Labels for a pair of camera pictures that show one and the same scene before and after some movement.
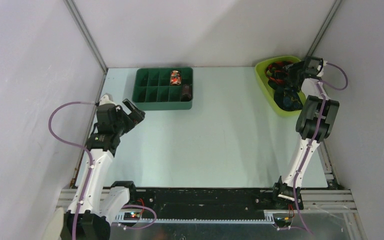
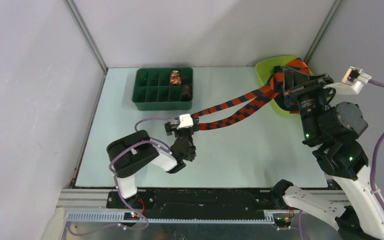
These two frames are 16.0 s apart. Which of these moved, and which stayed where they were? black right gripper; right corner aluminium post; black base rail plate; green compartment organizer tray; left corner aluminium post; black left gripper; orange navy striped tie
Moved: black right gripper; orange navy striped tie; black left gripper
Stayed: black base rail plate; left corner aluminium post; green compartment organizer tray; right corner aluminium post
